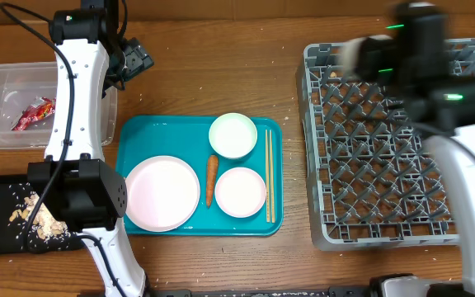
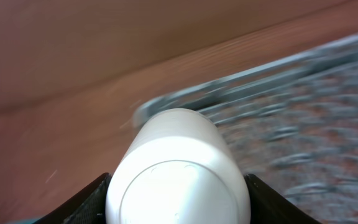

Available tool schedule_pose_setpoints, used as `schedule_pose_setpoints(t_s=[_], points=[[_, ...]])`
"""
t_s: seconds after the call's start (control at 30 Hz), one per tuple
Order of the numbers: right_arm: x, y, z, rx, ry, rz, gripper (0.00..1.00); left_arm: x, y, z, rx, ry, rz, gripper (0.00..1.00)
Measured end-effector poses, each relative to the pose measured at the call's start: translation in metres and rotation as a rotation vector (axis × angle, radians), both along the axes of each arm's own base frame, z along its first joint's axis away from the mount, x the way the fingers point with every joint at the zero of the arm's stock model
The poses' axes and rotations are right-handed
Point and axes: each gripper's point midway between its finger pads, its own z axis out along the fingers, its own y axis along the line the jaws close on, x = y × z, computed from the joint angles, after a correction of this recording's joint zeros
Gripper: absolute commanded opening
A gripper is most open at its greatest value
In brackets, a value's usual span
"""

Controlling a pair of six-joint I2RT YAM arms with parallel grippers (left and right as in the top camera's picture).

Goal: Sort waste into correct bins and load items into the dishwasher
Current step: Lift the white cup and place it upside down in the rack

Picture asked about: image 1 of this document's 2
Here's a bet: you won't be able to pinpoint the white cup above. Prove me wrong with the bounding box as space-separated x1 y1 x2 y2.
337 35 393 81

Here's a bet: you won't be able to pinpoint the red snack wrapper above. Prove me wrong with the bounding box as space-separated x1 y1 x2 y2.
12 97 56 131

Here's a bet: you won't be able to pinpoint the large pink plate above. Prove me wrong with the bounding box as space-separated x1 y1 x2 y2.
126 156 200 233

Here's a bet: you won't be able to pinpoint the peanut and rice scraps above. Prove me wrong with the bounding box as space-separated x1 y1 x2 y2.
8 183 71 243

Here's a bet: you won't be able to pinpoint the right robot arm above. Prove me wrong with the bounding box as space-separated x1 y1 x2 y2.
342 1 475 296

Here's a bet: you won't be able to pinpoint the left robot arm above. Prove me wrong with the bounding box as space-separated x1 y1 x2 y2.
27 1 153 296

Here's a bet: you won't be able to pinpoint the grey dishwasher rack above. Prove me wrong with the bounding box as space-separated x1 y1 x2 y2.
296 43 459 251

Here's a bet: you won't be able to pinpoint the clear plastic bin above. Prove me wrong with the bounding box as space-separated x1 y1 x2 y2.
0 62 58 149

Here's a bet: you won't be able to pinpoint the pale green bowl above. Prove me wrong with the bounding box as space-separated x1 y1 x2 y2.
209 113 257 159

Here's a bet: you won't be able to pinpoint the orange carrot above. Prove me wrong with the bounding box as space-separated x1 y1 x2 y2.
205 154 219 209

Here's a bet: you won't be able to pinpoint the right wooden chopstick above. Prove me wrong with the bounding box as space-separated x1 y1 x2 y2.
269 130 275 223

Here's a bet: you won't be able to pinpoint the teal plastic serving tray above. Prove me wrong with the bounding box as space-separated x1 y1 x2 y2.
116 115 284 237

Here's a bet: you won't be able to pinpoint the small white plate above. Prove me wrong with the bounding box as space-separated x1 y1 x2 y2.
214 167 266 219

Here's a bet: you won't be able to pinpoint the black plastic tray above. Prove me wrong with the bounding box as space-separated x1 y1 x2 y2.
0 175 84 254

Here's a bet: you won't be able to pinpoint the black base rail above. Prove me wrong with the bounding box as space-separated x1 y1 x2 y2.
149 285 374 297

